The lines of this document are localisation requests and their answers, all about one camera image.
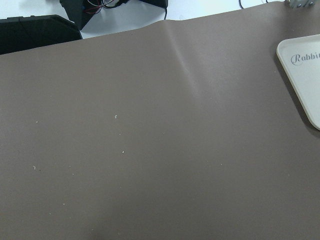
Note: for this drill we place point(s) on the cream rabbit tray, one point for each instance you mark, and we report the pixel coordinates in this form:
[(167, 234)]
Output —
[(300, 59)]

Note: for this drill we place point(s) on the black long box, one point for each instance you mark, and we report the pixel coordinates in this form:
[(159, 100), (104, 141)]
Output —
[(24, 33)]

